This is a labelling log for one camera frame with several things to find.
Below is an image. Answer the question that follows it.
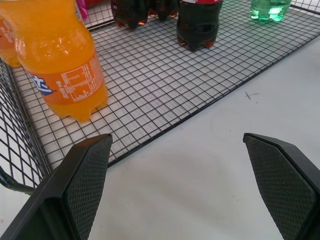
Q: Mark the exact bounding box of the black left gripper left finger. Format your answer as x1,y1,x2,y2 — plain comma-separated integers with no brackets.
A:
0,133,114,240

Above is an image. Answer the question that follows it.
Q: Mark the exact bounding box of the dark cola bottle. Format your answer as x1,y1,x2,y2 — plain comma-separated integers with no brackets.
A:
176,0,223,52
148,0,180,21
111,0,151,29

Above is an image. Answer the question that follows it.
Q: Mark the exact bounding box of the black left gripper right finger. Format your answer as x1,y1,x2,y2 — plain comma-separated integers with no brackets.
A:
242,132,320,240

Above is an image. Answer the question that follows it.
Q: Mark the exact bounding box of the orange soda bottle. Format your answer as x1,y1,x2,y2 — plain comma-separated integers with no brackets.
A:
0,14,23,68
0,0,109,124

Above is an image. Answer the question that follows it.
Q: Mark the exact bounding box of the black wire mesh rack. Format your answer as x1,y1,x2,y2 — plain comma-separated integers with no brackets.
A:
0,0,320,195

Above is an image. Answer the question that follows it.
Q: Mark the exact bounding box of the pink snack package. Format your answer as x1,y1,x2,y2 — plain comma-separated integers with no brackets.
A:
76,0,89,21

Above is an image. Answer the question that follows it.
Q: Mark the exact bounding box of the green soda bottle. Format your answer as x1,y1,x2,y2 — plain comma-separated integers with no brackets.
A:
249,0,292,23

